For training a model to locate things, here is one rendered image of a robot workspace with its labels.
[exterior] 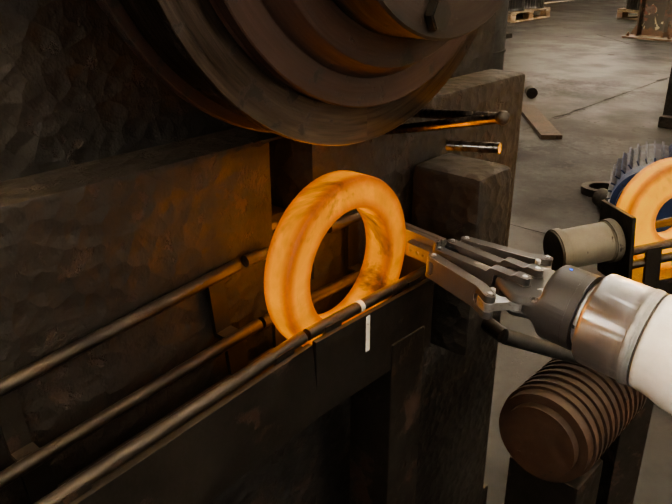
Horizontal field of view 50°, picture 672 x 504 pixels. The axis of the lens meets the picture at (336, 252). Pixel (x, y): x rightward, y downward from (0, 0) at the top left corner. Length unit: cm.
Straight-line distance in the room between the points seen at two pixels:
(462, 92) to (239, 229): 39
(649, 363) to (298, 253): 31
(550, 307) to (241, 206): 30
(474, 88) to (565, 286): 38
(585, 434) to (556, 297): 29
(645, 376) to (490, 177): 31
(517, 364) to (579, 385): 106
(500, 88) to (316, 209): 47
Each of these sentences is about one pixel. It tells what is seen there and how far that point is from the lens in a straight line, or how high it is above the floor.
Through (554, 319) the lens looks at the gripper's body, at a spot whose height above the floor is 73.
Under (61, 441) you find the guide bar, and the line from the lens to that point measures 63.
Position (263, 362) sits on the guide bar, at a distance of 64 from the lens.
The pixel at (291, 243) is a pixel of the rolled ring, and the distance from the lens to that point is 65.
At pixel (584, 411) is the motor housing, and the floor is 52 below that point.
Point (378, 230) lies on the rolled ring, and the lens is 75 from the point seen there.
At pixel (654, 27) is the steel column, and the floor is 13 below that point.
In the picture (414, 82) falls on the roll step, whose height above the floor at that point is 93.
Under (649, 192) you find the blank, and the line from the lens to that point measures 103.
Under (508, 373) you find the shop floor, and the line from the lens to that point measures 198.
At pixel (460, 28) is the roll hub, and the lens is 60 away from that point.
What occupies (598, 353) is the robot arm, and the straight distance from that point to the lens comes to 68.
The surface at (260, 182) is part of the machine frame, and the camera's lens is 71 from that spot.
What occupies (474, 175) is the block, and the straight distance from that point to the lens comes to 85.
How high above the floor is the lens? 105
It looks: 23 degrees down
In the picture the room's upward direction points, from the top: straight up
